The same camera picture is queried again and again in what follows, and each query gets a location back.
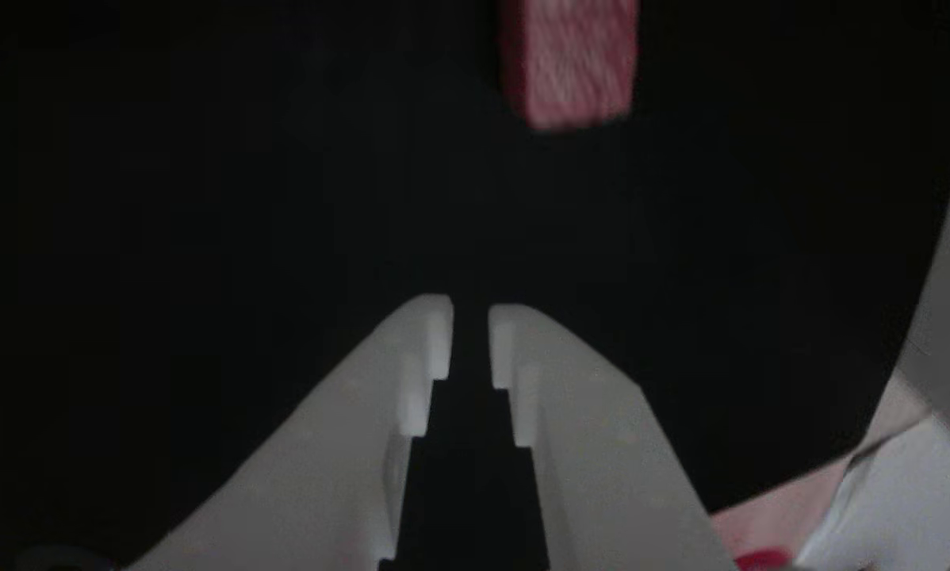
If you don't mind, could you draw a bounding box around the red toy block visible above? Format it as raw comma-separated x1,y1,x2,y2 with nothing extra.
497,0,641,132

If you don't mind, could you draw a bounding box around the small red box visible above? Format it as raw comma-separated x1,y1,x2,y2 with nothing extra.
735,549,793,571

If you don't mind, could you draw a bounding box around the black desk mat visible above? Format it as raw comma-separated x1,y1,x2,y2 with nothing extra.
0,0,950,571

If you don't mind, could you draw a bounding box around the white paper bag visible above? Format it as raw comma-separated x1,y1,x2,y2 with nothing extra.
711,416,950,571

